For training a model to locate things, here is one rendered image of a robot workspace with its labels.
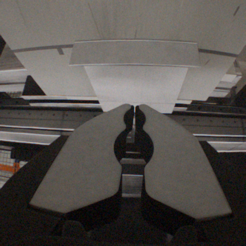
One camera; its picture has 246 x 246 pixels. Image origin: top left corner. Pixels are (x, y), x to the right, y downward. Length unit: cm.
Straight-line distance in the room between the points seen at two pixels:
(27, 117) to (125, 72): 40
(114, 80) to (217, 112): 38
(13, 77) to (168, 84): 20
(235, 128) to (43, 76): 45
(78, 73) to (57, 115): 33
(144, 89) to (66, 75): 8
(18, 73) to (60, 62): 11
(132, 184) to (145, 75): 11
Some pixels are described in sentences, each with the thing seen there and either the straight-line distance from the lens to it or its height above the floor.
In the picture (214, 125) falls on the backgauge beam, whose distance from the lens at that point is 51.
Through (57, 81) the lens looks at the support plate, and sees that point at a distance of 20.
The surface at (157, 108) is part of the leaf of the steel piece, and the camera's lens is 24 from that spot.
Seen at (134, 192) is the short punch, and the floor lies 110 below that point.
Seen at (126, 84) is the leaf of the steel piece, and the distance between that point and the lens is 19.
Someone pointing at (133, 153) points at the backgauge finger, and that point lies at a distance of 40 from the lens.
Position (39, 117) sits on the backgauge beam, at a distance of 52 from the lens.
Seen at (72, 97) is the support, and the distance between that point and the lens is 23.
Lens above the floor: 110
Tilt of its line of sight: 19 degrees down
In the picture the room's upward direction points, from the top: 177 degrees counter-clockwise
